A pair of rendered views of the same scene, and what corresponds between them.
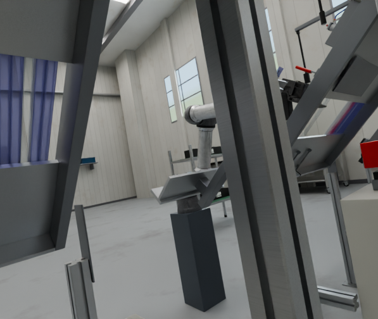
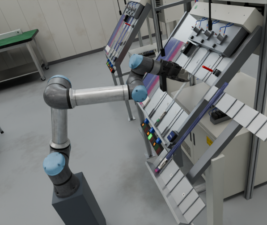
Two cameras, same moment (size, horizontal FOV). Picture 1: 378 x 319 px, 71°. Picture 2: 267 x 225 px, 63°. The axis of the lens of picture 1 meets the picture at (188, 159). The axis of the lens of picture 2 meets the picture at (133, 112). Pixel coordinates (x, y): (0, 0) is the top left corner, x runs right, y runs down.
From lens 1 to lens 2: 118 cm
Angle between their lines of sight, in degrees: 64
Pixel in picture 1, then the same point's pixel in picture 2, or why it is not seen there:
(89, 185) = not seen: outside the picture
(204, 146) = (65, 122)
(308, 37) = not seen: outside the picture
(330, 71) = (230, 75)
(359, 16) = (251, 44)
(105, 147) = not seen: outside the picture
